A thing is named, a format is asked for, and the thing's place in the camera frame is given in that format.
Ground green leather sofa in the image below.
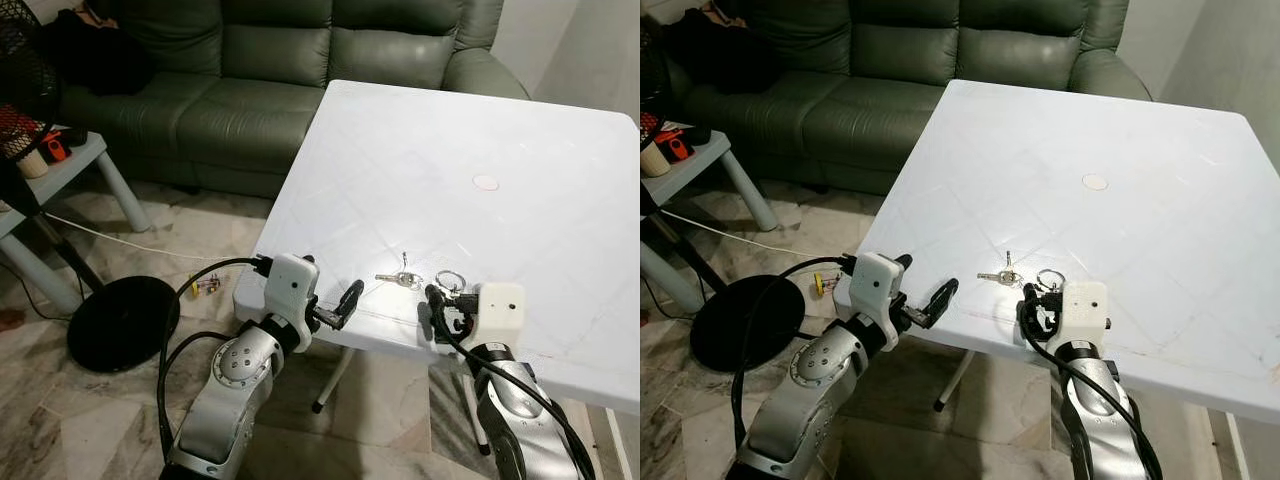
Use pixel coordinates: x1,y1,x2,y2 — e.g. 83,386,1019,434
678,0,1153,198
58,0,531,198

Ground white plastic table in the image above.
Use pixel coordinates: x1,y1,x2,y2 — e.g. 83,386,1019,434
833,79,1280,429
232,79,641,457

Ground black standing fan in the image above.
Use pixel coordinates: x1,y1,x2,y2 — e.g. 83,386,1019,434
0,0,182,375
640,18,808,375

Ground small grey side table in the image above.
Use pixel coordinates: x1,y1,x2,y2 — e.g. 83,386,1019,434
640,128,780,314
0,129,152,317

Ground black clothing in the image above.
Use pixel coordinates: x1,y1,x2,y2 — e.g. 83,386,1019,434
42,8,157,99
662,8,784,99

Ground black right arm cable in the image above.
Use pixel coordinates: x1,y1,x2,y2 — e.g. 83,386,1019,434
424,290,573,480
1017,298,1163,480

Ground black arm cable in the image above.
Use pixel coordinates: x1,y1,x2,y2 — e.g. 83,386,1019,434
1017,298,1163,480
732,254,862,453
156,256,274,463
424,290,573,480

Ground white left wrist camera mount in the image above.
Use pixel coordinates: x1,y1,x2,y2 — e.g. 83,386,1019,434
849,251,907,328
261,252,322,328

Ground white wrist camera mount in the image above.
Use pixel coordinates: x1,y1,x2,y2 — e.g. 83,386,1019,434
1059,280,1112,347
474,282,527,349
849,251,907,328
261,252,322,328

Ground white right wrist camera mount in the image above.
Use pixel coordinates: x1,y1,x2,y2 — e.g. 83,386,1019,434
474,282,527,349
1059,280,1112,347

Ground silver keys with ring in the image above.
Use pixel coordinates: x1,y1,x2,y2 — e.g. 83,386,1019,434
374,253,467,295
976,250,1067,294

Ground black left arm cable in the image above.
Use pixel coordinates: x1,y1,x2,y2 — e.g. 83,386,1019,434
732,254,862,453
156,256,274,463

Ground white floor cable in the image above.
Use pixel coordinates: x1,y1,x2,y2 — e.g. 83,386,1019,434
44,211,242,264
660,207,852,260

